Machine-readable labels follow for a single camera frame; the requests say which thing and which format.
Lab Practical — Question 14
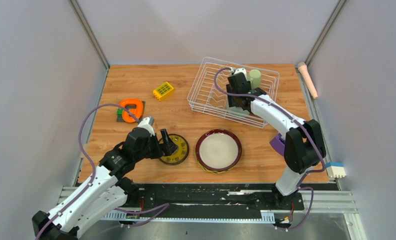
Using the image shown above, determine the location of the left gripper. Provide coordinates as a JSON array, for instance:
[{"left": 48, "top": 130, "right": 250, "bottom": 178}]
[{"left": 134, "top": 128, "right": 179, "bottom": 162}]

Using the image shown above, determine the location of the yellow patterned black-rimmed plate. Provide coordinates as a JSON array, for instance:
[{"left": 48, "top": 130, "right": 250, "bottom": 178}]
[{"left": 158, "top": 133, "right": 190, "bottom": 166}]

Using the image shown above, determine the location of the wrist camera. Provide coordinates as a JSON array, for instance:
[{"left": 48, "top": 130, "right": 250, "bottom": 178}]
[
  {"left": 231, "top": 67, "right": 248, "bottom": 80},
  {"left": 137, "top": 116, "right": 155, "bottom": 136}
]

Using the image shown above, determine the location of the light teal bowl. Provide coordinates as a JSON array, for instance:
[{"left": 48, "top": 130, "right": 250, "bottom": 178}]
[{"left": 227, "top": 106, "right": 250, "bottom": 118}]

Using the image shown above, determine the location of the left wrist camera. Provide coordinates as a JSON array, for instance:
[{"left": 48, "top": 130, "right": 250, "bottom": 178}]
[{"left": 137, "top": 116, "right": 155, "bottom": 136}]

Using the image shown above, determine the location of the blue and white toy brick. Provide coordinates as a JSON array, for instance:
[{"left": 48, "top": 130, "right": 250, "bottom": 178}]
[{"left": 325, "top": 162, "right": 347, "bottom": 179}]

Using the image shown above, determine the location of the white wire dish rack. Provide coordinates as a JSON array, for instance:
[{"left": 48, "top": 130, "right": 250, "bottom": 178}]
[{"left": 187, "top": 57, "right": 280, "bottom": 129}]

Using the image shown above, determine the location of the yellow dotted plate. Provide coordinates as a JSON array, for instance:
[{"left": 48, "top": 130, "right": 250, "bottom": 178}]
[{"left": 197, "top": 162, "right": 233, "bottom": 175}]

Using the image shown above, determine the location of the purple metronome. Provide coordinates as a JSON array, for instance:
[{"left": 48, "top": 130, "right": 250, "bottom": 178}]
[{"left": 269, "top": 133, "right": 285, "bottom": 156}]

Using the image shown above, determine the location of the brown-rimmed white plate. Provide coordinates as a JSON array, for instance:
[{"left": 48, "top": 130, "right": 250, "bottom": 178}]
[{"left": 195, "top": 129, "right": 243, "bottom": 171}]

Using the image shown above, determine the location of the beige cylinder handle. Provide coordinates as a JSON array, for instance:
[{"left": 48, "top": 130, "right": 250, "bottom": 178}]
[{"left": 297, "top": 62, "right": 319, "bottom": 99}]

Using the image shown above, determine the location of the light green mug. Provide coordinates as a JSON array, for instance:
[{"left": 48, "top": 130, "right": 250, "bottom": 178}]
[{"left": 247, "top": 69, "right": 262, "bottom": 89}]

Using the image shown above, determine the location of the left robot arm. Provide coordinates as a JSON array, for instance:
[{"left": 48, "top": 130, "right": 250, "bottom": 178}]
[{"left": 32, "top": 127, "right": 178, "bottom": 240}]

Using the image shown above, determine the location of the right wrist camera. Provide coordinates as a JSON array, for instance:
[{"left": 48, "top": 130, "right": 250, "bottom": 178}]
[{"left": 231, "top": 67, "right": 248, "bottom": 80}]

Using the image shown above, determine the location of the yellow toy brick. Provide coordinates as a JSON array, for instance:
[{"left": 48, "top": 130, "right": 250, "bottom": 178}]
[{"left": 152, "top": 81, "right": 175, "bottom": 102}]

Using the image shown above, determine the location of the black plate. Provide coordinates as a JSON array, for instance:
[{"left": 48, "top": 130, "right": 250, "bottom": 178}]
[{"left": 158, "top": 133, "right": 190, "bottom": 166}]

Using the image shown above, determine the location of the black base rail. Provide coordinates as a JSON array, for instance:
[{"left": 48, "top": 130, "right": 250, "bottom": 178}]
[{"left": 123, "top": 183, "right": 305, "bottom": 219}]

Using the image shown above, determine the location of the orange toy on grey base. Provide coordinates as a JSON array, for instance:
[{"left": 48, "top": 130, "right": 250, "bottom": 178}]
[{"left": 116, "top": 98, "right": 146, "bottom": 123}]

